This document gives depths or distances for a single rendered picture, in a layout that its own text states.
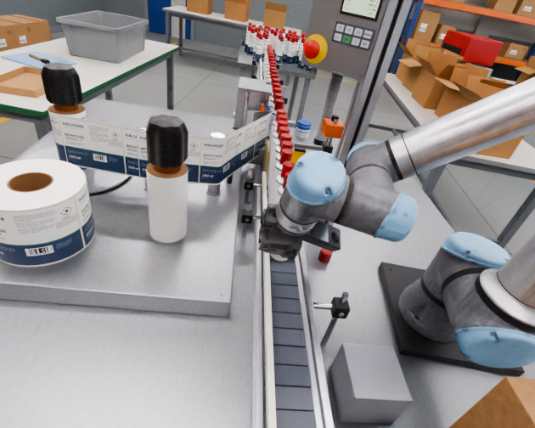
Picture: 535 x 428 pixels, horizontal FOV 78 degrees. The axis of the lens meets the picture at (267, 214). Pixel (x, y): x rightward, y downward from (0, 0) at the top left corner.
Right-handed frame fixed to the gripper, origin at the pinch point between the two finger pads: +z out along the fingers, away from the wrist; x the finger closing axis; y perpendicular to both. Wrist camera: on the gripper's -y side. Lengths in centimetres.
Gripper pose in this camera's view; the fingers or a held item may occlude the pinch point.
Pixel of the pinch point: (284, 250)
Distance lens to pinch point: 77.6
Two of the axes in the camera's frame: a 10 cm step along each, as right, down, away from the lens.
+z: -1.5, 4.0, 9.0
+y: -9.9, -1.2, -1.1
